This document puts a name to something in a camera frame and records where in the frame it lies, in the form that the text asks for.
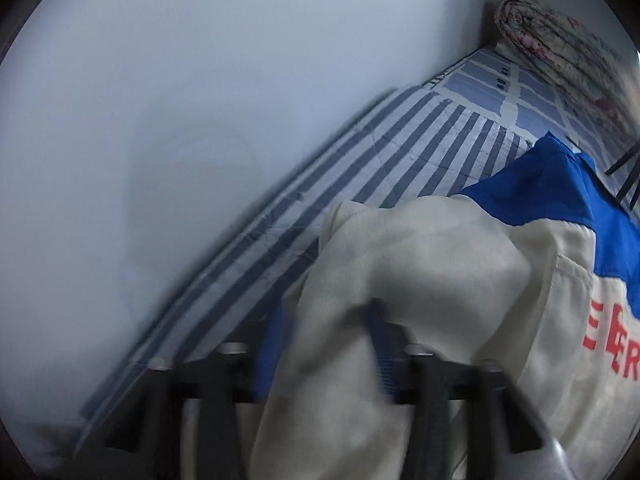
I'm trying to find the cream and blue jacket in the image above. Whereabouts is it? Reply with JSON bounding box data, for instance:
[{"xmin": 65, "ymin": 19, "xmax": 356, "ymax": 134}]
[{"xmin": 248, "ymin": 131, "xmax": 640, "ymax": 480}]

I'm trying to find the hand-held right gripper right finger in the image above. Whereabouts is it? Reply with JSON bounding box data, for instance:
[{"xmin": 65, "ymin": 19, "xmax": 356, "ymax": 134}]
[{"xmin": 362, "ymin": 297, "xmax": 548, "ymax": 480}]

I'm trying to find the blue checked bed sheet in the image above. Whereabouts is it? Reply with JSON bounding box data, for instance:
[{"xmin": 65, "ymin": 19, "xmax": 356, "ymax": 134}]
[{"xmin": 429, "ymin": 45, "xmax": 626, "ymax": 161}]

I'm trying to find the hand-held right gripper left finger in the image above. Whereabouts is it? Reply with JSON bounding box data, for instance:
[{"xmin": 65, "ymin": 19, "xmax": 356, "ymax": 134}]
[{"xmin": 70, "ymin": 302, "xmax": 296, "ymax": 480}]

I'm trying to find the folded floral quilt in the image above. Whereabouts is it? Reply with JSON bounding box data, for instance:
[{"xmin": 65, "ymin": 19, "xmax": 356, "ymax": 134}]
[{"xmin": 492, "ymin": 0, "xmax": 640, "ymax": 150}]

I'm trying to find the blue white striped quilt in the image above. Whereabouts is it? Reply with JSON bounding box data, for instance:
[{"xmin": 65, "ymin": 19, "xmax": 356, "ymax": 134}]
[{"xmin": 75, "ymin": 84, "xmax": 543, "ymax": 461}]

